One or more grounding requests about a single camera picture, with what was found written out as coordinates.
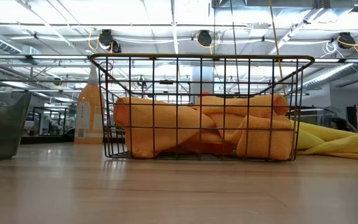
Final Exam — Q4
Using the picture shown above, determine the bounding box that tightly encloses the orange microfiber towel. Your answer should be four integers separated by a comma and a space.
194, 93, 295, 161
113, 96, 217, 159

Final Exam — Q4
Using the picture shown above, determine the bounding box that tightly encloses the yellow microfiber towel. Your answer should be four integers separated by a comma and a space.
296, 121, 358, 162

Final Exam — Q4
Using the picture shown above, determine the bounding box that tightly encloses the white column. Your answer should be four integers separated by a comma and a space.
191, 66, 214, 104

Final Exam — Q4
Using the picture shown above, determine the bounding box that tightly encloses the orange spray bottle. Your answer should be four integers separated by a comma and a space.
74, 63, 106, 144

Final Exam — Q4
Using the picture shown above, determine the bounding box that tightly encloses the person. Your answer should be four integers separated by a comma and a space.
330, 117, 358, 134

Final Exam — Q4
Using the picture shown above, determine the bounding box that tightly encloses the black wire basket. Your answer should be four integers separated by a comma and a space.
89, 53, 315, 162

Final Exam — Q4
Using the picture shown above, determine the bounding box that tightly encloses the black ceiling cable reel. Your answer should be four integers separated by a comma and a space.
337, 32, 357, 50
196, 29, 213, 48
98, 29, 115, 48

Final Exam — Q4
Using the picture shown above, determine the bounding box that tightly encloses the yellow hanging cable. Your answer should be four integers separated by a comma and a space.
268, 0, 289, 97

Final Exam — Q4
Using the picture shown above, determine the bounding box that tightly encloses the black frame workstation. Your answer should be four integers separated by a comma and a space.
31, 106, 76, 138

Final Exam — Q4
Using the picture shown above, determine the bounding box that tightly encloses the silver ventilation duct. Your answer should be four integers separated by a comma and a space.
302, 46, 358, 91

